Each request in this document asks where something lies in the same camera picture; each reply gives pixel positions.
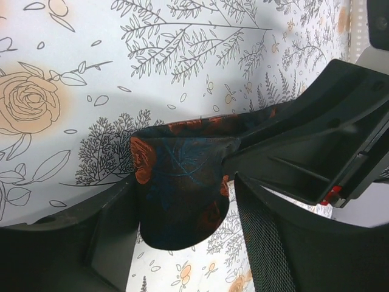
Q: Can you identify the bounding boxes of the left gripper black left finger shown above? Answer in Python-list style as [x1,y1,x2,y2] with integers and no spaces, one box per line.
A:
[1,176,139,291]

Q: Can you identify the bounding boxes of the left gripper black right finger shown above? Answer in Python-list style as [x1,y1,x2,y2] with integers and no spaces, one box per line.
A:
[234,175,388,291]

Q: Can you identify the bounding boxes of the floral patterned table mat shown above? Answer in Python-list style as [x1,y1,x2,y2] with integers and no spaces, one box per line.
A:
[0,0,370,292]

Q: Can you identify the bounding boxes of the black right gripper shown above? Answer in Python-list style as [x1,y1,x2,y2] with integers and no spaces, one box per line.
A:
[223,60,388,208]

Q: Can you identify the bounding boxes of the black tie orange flowers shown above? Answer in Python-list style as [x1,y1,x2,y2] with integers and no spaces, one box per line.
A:
[129,106,279,250]

